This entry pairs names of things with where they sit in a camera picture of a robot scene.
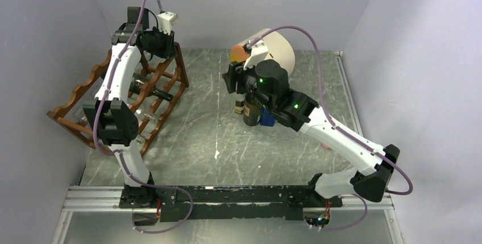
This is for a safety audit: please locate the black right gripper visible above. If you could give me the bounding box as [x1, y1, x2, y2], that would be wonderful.
[222, 55, 273, 111]

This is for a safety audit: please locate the blue bottle with silver cap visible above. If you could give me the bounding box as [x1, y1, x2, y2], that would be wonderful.
[259, 107, 276, 127]

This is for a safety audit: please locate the clear bottle with black cap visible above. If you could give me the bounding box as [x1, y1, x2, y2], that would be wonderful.
[234, 100, 244, 114]

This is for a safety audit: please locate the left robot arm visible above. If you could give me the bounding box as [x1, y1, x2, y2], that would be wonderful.
[82, 7, 178, 208]

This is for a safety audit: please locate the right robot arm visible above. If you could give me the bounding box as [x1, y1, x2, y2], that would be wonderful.
[222, 59, 400, 206]

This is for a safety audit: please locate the brown wooden wine rack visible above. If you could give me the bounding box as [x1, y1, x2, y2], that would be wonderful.
[47, 42, 189, 157]

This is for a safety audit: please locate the cream orange yellow cylinder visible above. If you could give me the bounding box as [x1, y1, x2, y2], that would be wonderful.
[229, 28, 296, 76]

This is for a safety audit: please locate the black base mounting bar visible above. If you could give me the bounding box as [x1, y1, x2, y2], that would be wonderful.
[118, 184, 342, 224]

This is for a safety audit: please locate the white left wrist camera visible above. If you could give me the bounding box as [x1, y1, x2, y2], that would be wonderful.
[156, 11, 179, 35]

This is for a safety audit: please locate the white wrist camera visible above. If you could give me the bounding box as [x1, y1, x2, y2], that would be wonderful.
[156, 11, 179, 35]
[243, 38, 269, 71]

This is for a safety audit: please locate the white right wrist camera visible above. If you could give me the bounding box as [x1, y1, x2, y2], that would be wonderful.
[243, 38, 269, 71]

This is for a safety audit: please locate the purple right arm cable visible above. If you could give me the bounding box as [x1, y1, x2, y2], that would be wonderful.
[246, 26, 413, 196]

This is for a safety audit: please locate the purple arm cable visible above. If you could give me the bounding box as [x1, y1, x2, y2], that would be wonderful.
[92, 0, 164, 156]
[246, 26, 413, 196]

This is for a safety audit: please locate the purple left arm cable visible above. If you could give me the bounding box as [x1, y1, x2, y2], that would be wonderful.
[92, 0, 164, 156]

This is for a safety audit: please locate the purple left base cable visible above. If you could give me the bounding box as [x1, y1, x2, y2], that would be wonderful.
[120, 151, 194, 235]

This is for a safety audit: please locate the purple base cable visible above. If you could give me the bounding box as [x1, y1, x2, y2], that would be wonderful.
[120, 151, 194, 235]
[309, 193, 368, 233]

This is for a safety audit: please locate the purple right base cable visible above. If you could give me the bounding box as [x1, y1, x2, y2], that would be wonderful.
[309, 193, 368, 233]

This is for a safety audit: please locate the aluminium frame rail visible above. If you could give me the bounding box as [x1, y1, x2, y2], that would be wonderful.
[52, 183, 393, 243]

